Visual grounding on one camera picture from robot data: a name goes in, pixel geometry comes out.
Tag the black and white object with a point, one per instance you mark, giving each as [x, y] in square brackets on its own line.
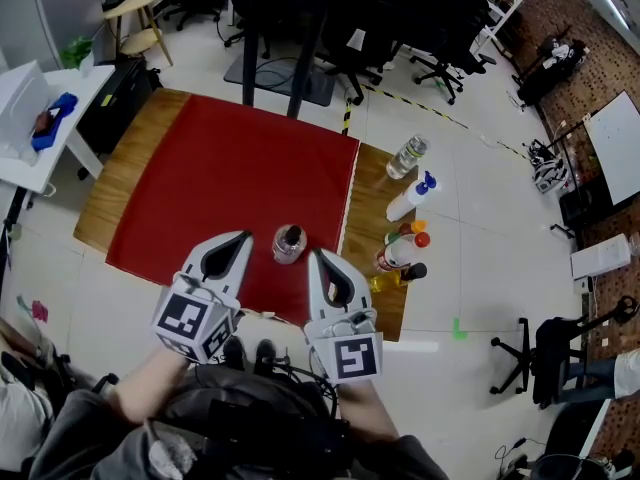
[547, 175]

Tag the black waist bag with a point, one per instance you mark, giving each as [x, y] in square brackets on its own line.
[250, 418]

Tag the black cabinet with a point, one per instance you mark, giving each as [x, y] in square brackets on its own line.
[120, 98]

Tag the black office chair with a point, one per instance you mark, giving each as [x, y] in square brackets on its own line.
[60, 373]
[192, 13]
[235, 40]
[555, 353]
[365, 63]
[445, 63]

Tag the person's left forearm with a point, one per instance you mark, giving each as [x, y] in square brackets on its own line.
[145, 393]

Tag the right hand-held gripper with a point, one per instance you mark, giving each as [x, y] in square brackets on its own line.
[355, 358]

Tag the white box device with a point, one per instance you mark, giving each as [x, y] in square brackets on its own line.
[600, 258]

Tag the clear water bottle green label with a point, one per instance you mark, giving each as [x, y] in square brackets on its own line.
[402, 160]

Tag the blue tray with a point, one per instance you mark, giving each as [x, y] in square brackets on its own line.
[47, 138]

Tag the white plastic box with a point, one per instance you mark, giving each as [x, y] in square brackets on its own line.
[20, 98]

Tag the person's black left shoe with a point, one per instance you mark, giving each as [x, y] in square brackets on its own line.
[234, 350]

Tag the white shelf rack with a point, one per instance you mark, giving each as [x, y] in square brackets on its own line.
[500, 23]

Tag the wooden stool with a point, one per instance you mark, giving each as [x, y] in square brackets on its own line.
[135, 43]

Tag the person's gray jacket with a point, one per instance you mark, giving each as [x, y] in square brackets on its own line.
[85, 438]

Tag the green potted plant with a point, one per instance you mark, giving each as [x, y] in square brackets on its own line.
[75, 53]

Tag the red cloth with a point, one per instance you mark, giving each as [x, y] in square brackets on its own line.
[225, 168]

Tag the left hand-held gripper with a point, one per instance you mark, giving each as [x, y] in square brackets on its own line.
[180, 315]

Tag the person's black shoe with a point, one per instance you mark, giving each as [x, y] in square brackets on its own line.
[234, 350]
[265, 353]

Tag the pink object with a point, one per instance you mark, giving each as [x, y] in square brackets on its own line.
[39, 311]

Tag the black display stand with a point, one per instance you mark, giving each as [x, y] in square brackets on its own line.
[250, 43]

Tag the whiteboard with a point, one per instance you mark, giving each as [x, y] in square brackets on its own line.
[615, 148]

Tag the yellow black striped floor tape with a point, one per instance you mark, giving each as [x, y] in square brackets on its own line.
[345, 118]

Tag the clear bottle with black cap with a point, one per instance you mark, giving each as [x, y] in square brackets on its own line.
[287, 250]

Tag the brown object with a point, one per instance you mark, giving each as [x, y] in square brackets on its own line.
[44, 120]

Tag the person's black right shoe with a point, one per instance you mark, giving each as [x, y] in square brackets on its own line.
[265, 353]

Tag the person's right forearm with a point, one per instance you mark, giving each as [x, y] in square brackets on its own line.
[365, 413]

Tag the white spray bottle blue cap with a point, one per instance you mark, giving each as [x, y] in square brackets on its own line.
[405, 203]

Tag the white side table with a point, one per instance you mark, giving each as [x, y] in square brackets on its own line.
[85, 85]

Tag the white bottle with red cap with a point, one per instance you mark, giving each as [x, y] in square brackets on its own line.
[400, 255]

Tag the yellow oil bottle black cap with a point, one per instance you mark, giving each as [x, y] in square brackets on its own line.
[387, 283]

